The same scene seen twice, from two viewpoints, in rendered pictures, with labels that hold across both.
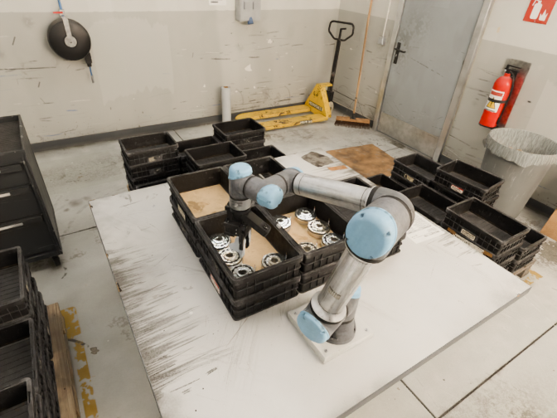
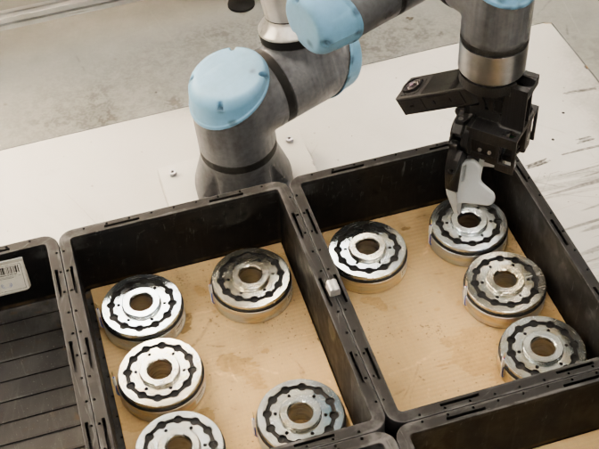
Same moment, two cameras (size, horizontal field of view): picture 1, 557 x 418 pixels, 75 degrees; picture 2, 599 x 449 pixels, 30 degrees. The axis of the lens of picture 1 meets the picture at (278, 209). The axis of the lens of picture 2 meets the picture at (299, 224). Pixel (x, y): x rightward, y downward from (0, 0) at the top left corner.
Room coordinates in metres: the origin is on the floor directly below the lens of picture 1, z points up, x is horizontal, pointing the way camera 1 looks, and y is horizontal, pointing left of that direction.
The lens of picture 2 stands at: (2.04, 0.23, 1.94)
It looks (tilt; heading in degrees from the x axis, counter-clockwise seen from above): 46 degrees down; 198
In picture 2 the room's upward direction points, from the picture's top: 3 degrees counter-clockwise
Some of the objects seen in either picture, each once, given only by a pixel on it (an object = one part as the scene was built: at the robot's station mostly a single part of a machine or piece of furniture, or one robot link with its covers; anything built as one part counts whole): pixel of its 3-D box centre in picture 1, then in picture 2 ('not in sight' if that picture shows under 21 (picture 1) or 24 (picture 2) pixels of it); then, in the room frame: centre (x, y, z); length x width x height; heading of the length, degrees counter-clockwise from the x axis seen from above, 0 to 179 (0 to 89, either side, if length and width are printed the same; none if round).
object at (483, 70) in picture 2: (239, 201); (494, 53); (1.04, 0.13, 1.17); 0.08 x 0.08 x 0.05
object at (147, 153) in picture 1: (152, 167); not in sight; (2.66, 1.07, 0.37); 0.40 x 0.30 x 0.45; 124
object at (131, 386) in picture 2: (318, 226); (160, 372); (1.34, -0.19, 0.86); 0.10 x 0.10 x 0.01
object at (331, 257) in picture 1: (307, 229); (214, 354); (1.30, -0.13, 0.87); 0.40 x 0.30 x 0.11; 33
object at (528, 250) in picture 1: (502, 240); not in sight; (2.12, -1.64, 0.26); 0.40 x 0.30 x 0.23; 34
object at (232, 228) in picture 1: (238, 219); (493, 111); (1.04, 0.14, 1.09); 0.09 x 0.08 x 0.12; 77
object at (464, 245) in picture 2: (242, 273); (468, 223); (1.01, 0.12, 0.86); 0.10 x 0.10 x 0.01
